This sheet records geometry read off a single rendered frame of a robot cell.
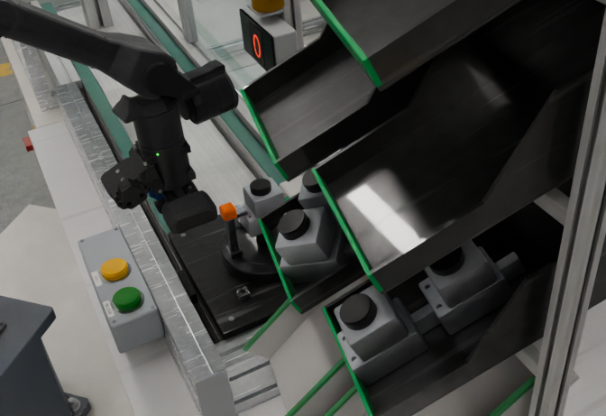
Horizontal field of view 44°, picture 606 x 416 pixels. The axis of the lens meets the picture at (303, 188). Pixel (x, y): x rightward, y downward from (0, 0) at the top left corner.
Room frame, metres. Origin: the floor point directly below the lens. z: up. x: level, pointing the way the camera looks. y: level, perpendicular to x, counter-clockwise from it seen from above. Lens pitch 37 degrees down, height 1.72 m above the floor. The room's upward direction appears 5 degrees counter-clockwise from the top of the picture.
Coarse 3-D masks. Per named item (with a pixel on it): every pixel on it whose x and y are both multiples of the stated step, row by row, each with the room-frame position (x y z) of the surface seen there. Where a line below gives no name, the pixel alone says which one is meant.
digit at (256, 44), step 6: (252, 24) 1.05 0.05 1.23; (252, 30) 1.05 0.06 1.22; (258, 30) 1.03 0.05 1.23; (252, 36) 1.06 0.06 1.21; (258, 36) 1.03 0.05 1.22; (252, 42) 1.06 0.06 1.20; (258, 42) 1.04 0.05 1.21; (252, 48) 1.06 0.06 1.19; (258, 48) 1.04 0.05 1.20; (252, 54) 1.06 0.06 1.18; (258, 54) 1.04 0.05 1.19; (258, 60) 1.05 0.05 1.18
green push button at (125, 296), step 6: (126, 288) 0.78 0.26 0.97; (132, 288) 0.78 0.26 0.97; (114, 294) 0.77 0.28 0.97; (120, 294) 0.77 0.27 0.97; (126, 294) 0.76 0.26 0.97; (132, 294) 0.76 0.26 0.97; (138, 294) 0.76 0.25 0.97; (114, 300) 0.76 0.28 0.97; (120, 300) 0.75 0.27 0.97; (126, 300) 0.75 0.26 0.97; (132, 300) 0.75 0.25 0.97; (138, 300) 0.75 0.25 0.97; (120, 306) 0.74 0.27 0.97; (126, 306) 0.74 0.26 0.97; (132, 306) 0.75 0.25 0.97
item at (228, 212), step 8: (224, 208) 0.81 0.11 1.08; (232, 208) 0.81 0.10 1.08; (240, 208) 0.82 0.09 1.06; (224, 216) 0.80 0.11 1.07; (232, 216) 0.81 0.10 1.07; (240, 216) 0.81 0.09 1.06; (232, 224) 0.81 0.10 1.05; (232, 232) 0.81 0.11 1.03; (232, 240) 0.81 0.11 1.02; (232, 248) 0.81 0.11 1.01
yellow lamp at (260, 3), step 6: (252, 0) 1.04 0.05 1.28; (258, 0) 1.03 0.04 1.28; (264, 0) 1.03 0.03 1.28; (270, 0) 1.03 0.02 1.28; (276, 0) 1.03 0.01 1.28; (282, 0) 1.04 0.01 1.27; (252, 6) 1.05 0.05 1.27; (258, 6) 1.04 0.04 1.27; (264, 6) 1.03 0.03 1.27; (270, 6) 1.03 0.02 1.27; (276, 6) 1.03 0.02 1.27; (282, 6) 1.04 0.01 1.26; (264, 12) 1.03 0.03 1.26; (270, 12) 1.03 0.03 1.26
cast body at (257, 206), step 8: (256, 184) 0.83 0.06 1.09; (264, 184) 0.83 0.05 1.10; (272, 184) 0.84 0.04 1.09; (248, 192) 0.83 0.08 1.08; (256, 192) 0.82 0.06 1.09; (264, 192) 0.82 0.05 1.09; (272, 192) 0.83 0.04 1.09; (280, 192) 0.82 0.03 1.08; (248, 200) 0.83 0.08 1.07; (256, 200) 0.81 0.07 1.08; (264, 200) 0.81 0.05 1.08; (272, 200) 0.82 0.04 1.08; (280, 200) 0.82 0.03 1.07; (248, 208) 0.83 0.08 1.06; (256, 208) 0.81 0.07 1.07; (264, 208) 0.81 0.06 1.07; (272, 208) 0.82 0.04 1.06; (248, 216) 0.81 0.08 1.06; (256, 216) 0.81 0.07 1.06; (248, 224) 0.80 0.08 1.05; (256, 224) 0.81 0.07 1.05; (248, 232) 0.81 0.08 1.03; (256, 232) 0.80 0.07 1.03
